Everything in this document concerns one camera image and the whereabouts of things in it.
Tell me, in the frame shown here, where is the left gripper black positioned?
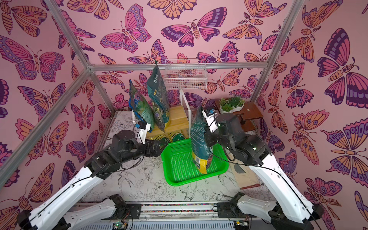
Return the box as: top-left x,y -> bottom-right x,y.
120,138 -> 168,165

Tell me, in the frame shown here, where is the dark green fertilizer bag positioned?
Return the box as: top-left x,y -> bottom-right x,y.
190,106 -> 213,174
147,61 -> 170,132

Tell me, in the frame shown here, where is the green plastic basket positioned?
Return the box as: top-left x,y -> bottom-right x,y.
161,139 -> 229,186

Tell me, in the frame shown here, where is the blue green soil bag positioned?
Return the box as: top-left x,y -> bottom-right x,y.
129,80 -> 155,132

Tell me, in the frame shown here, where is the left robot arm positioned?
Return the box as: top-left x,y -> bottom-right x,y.
17,130 -> 166,230

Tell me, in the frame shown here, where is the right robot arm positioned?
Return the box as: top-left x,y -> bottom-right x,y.
202,109 -> 324,230

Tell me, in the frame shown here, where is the yellow green packet left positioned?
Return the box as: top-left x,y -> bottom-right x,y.
155,134 -> 171,144

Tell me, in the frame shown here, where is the yellow green packet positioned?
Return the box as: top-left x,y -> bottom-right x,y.
170,131 -> 186,142
155,134 -> 171,144

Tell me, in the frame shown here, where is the yellow green packet right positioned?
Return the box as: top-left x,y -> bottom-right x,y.
170,131 -> 186,142

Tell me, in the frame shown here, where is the succulent plant white pot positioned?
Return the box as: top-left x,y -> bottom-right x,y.
219,96 -> 245,114

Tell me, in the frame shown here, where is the brown wooden step stand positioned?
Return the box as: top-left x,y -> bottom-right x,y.
191,100 -> 264,136

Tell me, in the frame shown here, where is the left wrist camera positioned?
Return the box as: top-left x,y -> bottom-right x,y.
136,121 -> 151,144

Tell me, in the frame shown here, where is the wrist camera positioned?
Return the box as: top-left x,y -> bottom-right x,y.
136,121 -> 151,144
202,108 -> 218,133

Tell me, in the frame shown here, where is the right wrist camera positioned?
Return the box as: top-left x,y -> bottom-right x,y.
202,108 -> 218,133

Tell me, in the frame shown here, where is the white frame wooden shelf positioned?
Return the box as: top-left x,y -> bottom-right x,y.
146,88 -> 192,139

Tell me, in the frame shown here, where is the white wire basket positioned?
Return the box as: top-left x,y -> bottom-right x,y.
163,58 -> 208,90

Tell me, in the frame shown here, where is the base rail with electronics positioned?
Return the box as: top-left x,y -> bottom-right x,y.
55,197 -> 278,230

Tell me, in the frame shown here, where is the aluminium cage frame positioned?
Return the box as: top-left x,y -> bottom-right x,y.
1,1 -> 304,186

